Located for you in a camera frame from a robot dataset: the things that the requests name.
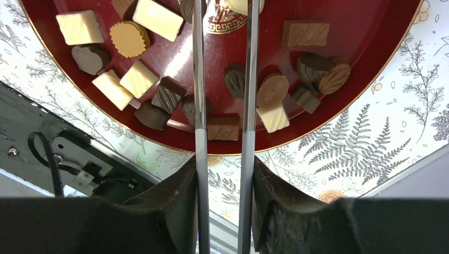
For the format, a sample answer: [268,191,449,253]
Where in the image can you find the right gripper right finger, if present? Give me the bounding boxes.
[252,158,448,253]

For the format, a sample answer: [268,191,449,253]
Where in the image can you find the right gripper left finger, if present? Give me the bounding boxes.
[1,158,198,253]

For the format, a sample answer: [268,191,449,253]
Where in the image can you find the red round plate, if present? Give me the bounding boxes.
[21,1,421,152]

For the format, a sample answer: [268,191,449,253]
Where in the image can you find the metal serving tongs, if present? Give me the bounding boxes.
[193,1,260,253]

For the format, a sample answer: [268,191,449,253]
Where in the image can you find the floral table mat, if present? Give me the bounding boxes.
[1,1,448,203]

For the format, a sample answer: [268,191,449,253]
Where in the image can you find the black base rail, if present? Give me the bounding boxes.
[1,84,158,203]

